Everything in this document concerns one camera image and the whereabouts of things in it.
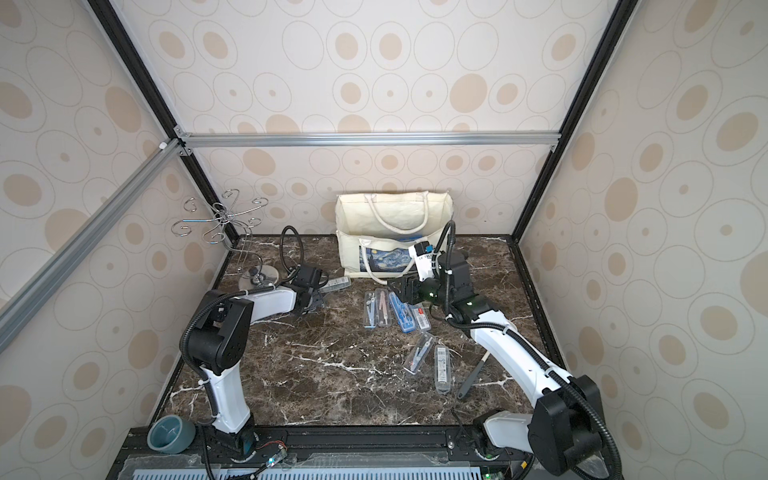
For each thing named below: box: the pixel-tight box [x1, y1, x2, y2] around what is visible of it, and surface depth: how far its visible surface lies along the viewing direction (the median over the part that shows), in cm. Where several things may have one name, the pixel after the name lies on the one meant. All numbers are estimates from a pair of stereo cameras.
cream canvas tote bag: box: [335, 191, 454, 285], surface depth 96 cm
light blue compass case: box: [364, 291, 379, 329], surface depth 99 cm
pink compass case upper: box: [376, 288, 391, 328], surface depth 99 cm
